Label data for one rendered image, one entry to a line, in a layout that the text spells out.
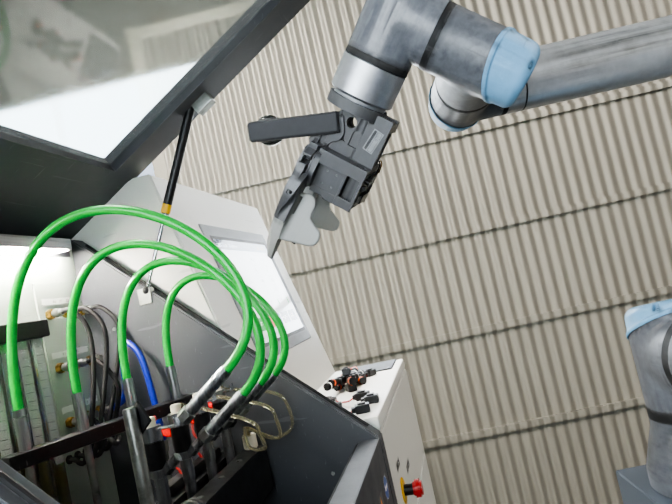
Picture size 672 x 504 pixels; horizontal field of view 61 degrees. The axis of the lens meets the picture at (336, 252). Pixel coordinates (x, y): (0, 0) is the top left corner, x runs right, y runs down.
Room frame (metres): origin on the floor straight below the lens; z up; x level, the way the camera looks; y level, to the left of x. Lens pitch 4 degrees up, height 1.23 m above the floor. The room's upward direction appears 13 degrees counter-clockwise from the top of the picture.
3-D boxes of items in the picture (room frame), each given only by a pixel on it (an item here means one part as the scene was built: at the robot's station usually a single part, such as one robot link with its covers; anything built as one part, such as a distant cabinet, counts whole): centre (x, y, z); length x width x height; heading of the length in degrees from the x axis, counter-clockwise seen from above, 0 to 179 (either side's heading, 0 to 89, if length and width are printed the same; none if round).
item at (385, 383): (1.48, 0.04, 0.96); 0.70 x 0.22 x 0.03; 170
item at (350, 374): (1.51, 0.03, 1.01); 0.23 x 0.11 x 0.06; 170
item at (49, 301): (1.09, 0.52, 1.20); 0.13 x 0.03 x 0.31; 170
